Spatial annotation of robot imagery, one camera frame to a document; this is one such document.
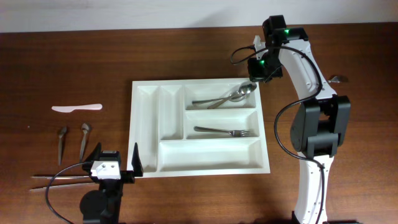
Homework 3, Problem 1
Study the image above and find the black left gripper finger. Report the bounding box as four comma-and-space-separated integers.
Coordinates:
85, 142, 101, 162
131, 143, 144, 177

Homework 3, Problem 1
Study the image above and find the white cutlery tray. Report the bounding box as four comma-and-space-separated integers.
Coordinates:
127, 78, 271, 178

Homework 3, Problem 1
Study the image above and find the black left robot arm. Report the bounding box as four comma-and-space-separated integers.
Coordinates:
80, 143, 135, 224

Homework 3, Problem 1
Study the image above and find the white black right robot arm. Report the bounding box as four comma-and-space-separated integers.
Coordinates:
127, 15, 351, 223

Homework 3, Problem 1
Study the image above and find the upper metal chopstick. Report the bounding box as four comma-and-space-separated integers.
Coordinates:
31, 175, 89, 180

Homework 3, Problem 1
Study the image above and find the metal chopstick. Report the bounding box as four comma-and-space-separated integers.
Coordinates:
29, 182, 94, 192
31, 175, 89, 180

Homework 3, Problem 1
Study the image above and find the small metal spoon right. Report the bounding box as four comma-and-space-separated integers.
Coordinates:
79, 123, 91, 162

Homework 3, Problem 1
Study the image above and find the small metal spoon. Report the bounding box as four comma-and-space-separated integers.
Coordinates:
58, 126, 68, 165
79, 123, 91, 162

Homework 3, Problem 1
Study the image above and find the small metal spoon left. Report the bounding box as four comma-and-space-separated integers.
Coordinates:
58, 126, 68, 165

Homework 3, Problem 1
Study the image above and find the pink plastic knife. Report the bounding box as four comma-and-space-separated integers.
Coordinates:
51, 103, 103, 113

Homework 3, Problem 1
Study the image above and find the lower metal chopstick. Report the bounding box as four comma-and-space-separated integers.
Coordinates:
29, 182, 94, 192

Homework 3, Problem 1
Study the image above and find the black left camera cable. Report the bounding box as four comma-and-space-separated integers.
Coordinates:
44, 161, 94, 224

